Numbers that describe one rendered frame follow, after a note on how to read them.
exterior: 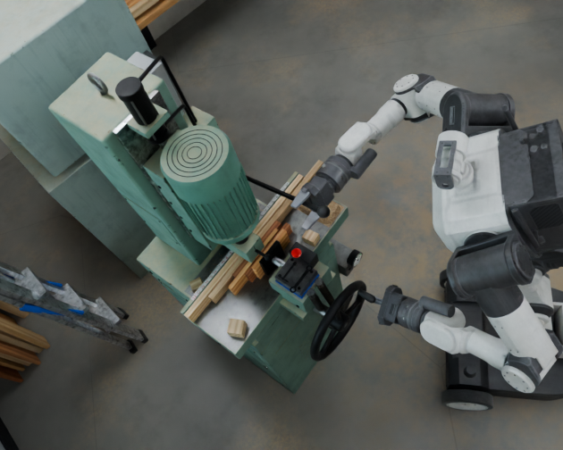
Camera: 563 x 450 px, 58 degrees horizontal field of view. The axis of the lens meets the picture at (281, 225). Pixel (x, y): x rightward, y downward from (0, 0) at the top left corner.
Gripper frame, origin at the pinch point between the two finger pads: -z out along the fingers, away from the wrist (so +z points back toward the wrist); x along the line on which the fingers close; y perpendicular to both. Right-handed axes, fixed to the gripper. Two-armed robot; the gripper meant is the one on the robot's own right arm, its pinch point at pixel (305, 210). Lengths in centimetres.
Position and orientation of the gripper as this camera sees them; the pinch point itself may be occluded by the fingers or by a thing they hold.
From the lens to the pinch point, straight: 144.9
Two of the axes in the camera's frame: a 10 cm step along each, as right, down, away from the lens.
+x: 3.2, 5.5, 7.7
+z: 6.0, -7.4, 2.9
